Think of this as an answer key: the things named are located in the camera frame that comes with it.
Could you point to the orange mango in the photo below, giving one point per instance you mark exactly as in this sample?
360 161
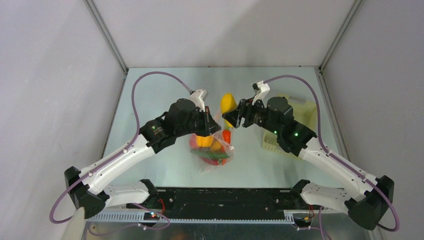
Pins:
216 146

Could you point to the yellow bell pepper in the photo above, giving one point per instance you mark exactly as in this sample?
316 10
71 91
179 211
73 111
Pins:
204 141

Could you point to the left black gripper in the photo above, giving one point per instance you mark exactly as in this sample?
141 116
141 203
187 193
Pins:
210 126

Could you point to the clear zip top bag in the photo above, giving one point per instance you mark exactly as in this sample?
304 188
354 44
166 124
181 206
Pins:
228 148

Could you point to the red chili pepper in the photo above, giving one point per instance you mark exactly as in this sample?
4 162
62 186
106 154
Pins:
214 162

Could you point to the orange carrot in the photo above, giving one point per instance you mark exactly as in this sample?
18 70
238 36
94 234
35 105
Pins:
226 136

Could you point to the yellow lemon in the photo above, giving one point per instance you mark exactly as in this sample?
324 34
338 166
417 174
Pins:
227 103

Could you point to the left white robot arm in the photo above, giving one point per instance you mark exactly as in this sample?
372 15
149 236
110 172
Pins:
91 186

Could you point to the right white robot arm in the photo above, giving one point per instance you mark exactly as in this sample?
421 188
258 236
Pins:
364 197

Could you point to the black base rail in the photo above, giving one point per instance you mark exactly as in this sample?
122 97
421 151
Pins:
221 203

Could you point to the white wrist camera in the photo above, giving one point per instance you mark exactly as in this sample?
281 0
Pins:
197 97
261 89

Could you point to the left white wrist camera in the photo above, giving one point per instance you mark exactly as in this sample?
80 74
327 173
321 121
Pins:
197 97

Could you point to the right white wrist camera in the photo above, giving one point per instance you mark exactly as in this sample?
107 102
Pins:
261 89

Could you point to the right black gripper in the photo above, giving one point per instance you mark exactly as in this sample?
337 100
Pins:
244 114

